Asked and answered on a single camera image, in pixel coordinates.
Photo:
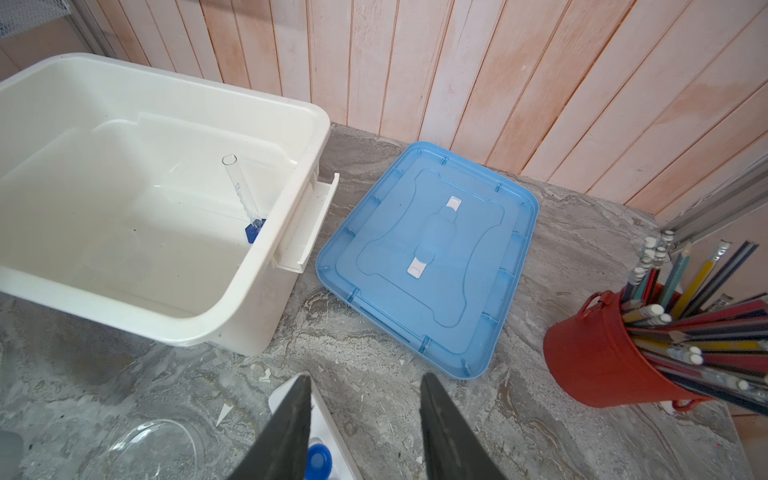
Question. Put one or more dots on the white plastic storage bin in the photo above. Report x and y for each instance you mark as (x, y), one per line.
(115, 206)

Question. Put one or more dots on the blue-based graduated cylinder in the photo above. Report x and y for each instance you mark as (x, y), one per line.
(245, 196)

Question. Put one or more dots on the white wire mesh shelf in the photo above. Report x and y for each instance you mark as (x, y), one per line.
(19, 16)

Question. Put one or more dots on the blue-capped test tube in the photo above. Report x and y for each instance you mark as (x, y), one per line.
(319, 464)

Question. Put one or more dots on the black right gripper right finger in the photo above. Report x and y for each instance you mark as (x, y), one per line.
(451, 449)

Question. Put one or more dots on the red pencil cup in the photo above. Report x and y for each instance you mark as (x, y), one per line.
(592, 358)

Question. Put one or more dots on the bundle of pencils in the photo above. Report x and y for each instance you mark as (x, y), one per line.
(713, 349)

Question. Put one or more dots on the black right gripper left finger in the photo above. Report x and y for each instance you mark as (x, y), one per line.
(280, 451)

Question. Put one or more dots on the clear petri dish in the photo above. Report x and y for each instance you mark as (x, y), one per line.
(155, 449)

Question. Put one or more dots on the blue plastic bin lid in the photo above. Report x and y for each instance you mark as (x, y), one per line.
(433, 254)

